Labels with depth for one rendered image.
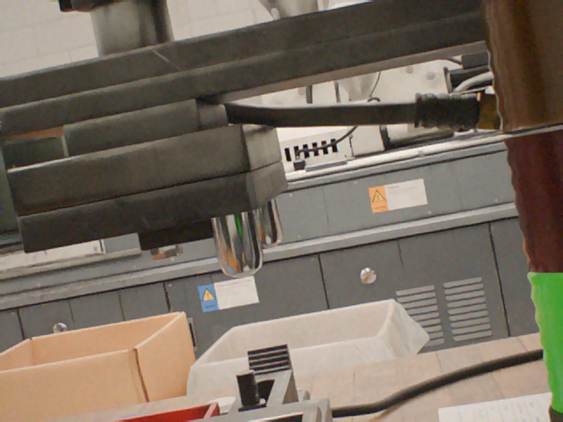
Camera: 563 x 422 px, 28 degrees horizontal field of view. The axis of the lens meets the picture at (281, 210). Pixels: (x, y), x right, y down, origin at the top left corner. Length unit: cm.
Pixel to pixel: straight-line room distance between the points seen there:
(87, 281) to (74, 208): 479
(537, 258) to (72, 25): 708
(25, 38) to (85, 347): 424
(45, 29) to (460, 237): 340
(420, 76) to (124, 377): 311
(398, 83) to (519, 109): 530
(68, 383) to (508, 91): 261
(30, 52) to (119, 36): 688
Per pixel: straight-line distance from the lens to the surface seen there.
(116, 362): 282
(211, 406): 81
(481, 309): 505
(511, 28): 28
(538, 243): 28
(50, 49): 737
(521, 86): 27
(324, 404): 63
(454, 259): 501
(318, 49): 50
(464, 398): 95
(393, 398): 96
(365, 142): 517
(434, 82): 558
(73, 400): 287
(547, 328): 29
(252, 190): 46
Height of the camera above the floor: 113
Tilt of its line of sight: 3 degrees down
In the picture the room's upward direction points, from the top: 11 degrees counter-clockwise
